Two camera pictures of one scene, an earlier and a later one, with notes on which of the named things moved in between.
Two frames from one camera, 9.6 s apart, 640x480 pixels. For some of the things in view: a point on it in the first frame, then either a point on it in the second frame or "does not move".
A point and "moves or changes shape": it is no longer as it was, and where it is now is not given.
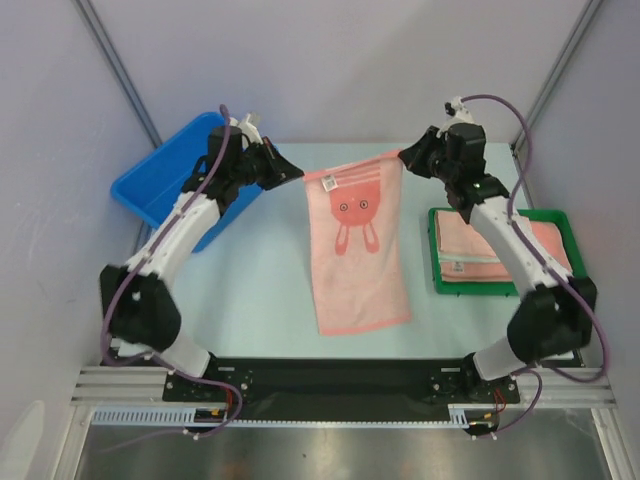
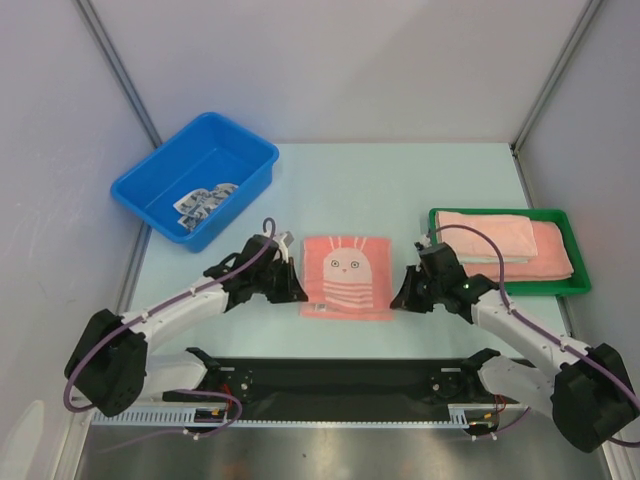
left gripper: x=279 y=170 → x=291 y=291
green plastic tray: x=569 y=242 does not move
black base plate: x=341 y=388 does not move
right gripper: x=426 y=156 → x=422 y=285
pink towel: x=358 y=227 moves or changes shape
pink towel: x=548 y=234 does not move
